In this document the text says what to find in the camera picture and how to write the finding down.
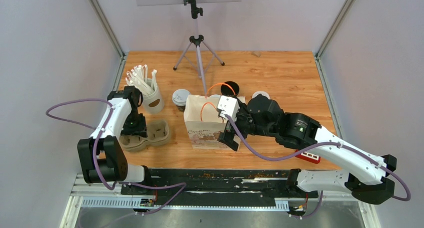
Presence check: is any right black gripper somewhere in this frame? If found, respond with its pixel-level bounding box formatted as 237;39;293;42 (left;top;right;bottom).
217;103;276;151

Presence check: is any kraft paper takeout bag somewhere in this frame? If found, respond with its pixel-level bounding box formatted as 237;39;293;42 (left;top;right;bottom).
183;94;230;150

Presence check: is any black paper cup stack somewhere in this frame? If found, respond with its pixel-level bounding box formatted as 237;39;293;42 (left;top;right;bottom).
220;81;240;96

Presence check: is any black coffee cup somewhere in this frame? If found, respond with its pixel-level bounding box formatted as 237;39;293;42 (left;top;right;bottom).
177;105;186;112

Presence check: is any white plastic cup lid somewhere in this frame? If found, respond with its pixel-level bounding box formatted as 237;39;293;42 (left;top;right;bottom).
172;89;191;106

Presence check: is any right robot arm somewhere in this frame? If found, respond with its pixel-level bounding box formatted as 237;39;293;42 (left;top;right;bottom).
216;95;397;204

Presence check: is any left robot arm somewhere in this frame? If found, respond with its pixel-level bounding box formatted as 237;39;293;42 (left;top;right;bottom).
77;86;153;194

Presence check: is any pulp cup carrier tray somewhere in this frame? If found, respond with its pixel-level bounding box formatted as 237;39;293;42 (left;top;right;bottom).
119;119;171;152

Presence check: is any white straw holder cup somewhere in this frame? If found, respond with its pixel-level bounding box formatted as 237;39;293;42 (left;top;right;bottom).
135;82;165;114

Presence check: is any bundle of wrapped straws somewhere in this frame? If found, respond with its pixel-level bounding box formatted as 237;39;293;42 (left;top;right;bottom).
125;64;159;96

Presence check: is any red grid block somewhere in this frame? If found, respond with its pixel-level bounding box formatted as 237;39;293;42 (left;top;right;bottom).
295;152;321;164

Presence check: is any silver tripod stand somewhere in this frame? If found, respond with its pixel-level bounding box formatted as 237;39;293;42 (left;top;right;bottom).
173;0;225;95

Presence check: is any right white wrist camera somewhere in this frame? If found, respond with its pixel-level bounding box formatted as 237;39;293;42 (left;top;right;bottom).
216;95;240;121

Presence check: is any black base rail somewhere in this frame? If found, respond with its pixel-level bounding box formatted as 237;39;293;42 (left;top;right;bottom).
121;168;319;207

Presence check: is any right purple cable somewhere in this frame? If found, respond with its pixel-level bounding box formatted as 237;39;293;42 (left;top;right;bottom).
225;115;412;219

